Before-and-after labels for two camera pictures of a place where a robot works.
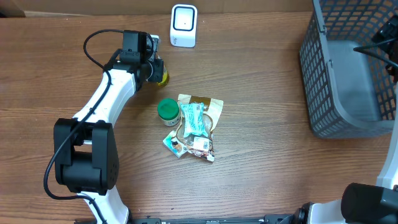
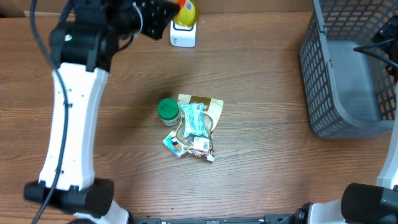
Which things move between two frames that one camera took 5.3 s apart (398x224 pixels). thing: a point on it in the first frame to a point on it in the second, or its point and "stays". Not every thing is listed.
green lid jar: (168, 109) stays
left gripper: (158, 76) to (153, 9)
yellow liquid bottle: (165, 79) to (186, 15)
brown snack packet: (212, 108) stays
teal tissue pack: (176, 147) stays
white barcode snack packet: (203, 147) stays
